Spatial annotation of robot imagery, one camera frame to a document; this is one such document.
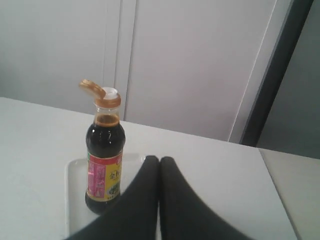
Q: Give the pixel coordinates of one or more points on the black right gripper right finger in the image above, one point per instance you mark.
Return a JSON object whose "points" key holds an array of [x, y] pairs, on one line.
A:
{"points": [[183, 215]]}

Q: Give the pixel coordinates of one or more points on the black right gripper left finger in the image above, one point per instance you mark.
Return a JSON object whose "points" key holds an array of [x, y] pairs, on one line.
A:
{"points": [[134, 216]]}

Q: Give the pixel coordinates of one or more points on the soy sauce bottle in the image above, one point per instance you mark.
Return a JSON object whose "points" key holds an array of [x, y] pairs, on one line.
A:
{"points": [[105, 140]]}

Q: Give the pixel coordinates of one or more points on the white plastic tray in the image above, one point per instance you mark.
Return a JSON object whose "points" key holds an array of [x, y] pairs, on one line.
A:
{"points": [[77, 214]]}

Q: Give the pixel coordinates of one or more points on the white cabinet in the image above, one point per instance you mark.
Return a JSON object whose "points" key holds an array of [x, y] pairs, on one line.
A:
{"points": [[191, 66]]}

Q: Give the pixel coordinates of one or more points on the dark vertical post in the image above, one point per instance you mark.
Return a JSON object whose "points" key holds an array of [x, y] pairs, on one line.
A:
{"points": [[277, 66]]}

